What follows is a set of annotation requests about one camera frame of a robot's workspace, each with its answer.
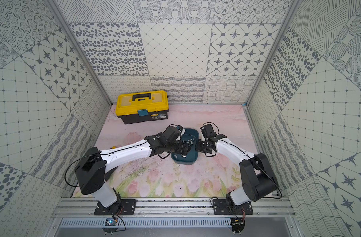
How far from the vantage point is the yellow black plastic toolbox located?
3.25 ft

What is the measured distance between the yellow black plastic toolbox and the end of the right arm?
373 mm

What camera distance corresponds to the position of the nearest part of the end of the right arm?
2.14 ft
